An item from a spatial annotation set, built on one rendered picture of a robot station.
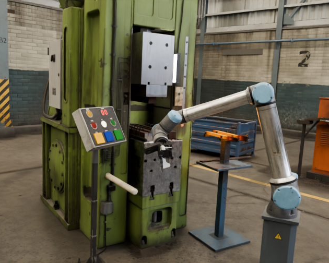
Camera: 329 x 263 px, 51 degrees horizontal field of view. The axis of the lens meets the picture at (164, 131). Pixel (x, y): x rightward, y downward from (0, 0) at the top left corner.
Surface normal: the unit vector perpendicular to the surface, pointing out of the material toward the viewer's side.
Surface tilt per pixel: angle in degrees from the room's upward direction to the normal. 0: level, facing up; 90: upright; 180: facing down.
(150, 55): 90
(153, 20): 90
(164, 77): 90
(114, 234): 90
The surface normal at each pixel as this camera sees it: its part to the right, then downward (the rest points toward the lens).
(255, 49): -0.69, 0.07
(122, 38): 0.56, 0.15
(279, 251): -0.40, 0.12
